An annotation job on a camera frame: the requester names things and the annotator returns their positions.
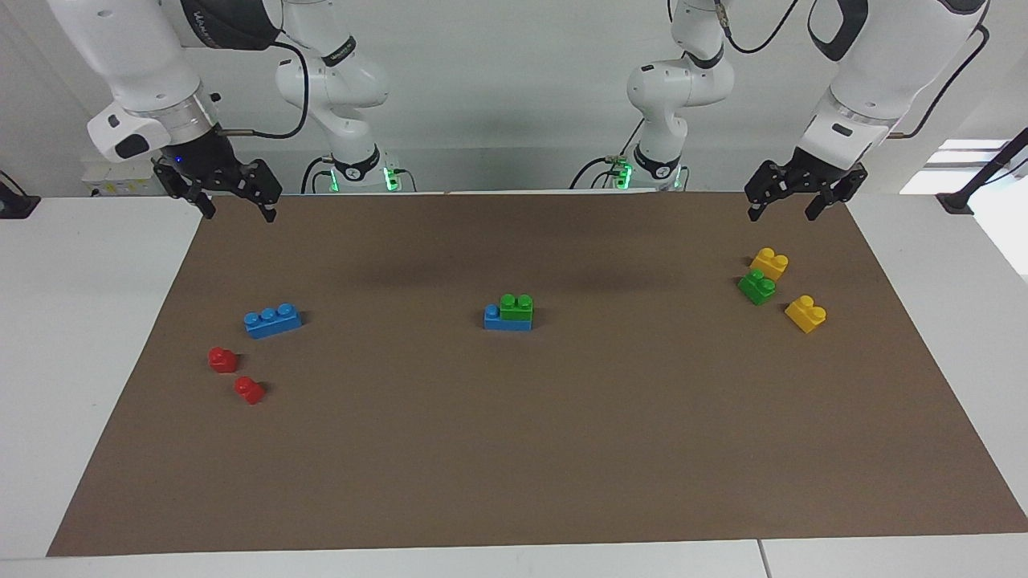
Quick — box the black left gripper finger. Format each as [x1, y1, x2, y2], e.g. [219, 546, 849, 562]
[806, 165, 868, 222]
[744, 161, 786, 222]

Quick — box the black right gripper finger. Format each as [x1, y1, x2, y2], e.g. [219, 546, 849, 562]
[153, 161, 216, 219]
[237, 159, 284, 224]

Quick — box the blue three-stud toy block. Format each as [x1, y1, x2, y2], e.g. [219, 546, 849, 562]
[483, 304, 533, 332]
[244, 303, 303, 340]

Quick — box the yellow two-stud toy block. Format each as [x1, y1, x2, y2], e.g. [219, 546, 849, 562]
[785, 295, 827, 334]
[750, 247, 789, 282]

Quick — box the white background box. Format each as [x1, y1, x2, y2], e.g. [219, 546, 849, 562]
[80, 158, 173, 197]

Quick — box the black table clamp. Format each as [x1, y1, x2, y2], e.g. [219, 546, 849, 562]
[0, 170, 41, 219]

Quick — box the brown table mat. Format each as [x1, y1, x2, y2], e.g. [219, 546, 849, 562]
[47, 191, 1028, 557]

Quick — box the black right base cable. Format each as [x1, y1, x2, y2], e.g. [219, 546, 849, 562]
[301, 157, 418, 193]

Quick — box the black base cable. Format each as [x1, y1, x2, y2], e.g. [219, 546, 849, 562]
[301, 157, 418, 193]
[569, 120, 643, 191]

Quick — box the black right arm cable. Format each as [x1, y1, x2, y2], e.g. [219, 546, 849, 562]
[221, 40, 311, 140]

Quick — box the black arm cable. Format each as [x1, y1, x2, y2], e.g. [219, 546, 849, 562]
[717, 0, 990, 139]
[221, 40, 311, 140]

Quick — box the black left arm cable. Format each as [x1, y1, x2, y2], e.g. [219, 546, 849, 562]
[717, 0, 990, 139]

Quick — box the black left base cable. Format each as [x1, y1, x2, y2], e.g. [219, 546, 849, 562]
[569, 120, 643, 191]

